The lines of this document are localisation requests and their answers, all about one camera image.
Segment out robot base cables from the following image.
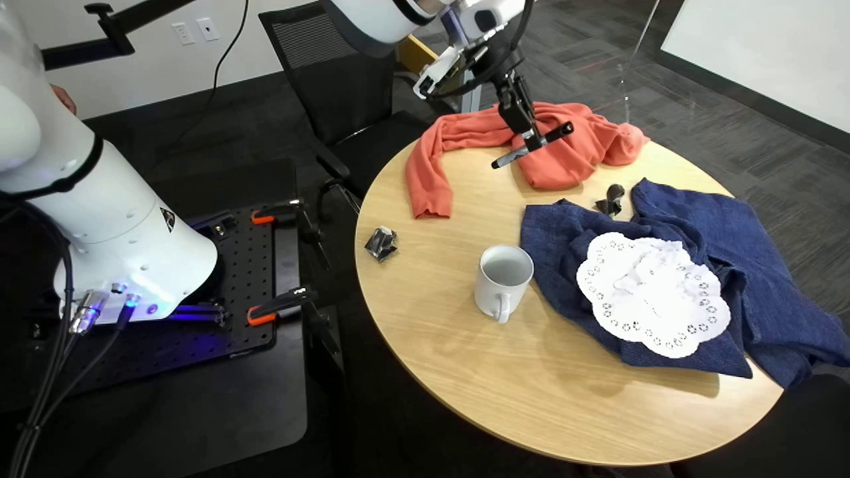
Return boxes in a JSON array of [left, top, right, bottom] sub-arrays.
[[4, 295, 134, 478]]

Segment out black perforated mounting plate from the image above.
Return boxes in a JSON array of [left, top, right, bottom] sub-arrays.
[[161, 206, 299, 364]]

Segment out round wooden table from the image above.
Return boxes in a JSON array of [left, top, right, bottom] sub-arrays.
[[352, 148, 780, 468]]

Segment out black mesh office chair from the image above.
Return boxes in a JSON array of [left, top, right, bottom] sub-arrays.
[[258, 0, 453, 193]]

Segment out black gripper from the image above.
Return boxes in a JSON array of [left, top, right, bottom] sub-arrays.
[[413, 0, 542, 152]]

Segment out orange cloth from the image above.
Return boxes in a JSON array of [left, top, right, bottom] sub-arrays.
[[403, 101, 647, 217]]

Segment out white paper doily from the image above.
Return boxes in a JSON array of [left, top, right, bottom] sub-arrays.
[[577, 230, 731, 359]]

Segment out dark blue cloth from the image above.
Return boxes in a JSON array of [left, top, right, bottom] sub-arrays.
[[520, 181, 850, 388]]

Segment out black wall cable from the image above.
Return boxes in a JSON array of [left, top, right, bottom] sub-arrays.
[[207, 0, 254, 101]]

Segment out white wall outlet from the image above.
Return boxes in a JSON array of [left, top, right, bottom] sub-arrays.
[[172, 16, 217, 44]]

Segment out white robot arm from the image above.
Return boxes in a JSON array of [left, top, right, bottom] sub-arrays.
[[0, 0, 534, 323]]

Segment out black marker with white label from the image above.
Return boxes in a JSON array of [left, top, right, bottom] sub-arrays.
[[492, 121, 573, 169]]

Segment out orange handled clamp near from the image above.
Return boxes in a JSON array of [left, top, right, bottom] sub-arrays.
[[243, 286, 312, 326]]

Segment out orange handled clamp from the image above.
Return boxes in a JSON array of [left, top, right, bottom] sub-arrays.
[[249, 199, 303, 226], [243, 286, 312, 326]]

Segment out black binder clip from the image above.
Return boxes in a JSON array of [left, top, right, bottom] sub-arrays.
[[367, 226, 399, 259]]

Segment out orange handled clamp far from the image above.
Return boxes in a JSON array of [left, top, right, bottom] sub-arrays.
[[249, 199, 303, 226]]

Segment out white ceramic mug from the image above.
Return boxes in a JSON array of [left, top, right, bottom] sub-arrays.
[[472, 245, 534, 323]]

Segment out black side table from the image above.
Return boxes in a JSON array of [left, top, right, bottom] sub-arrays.
[[0, 157, 310, 478]]

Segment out small black round object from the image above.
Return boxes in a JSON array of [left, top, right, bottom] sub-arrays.
[[595, 183, 625, 215]]

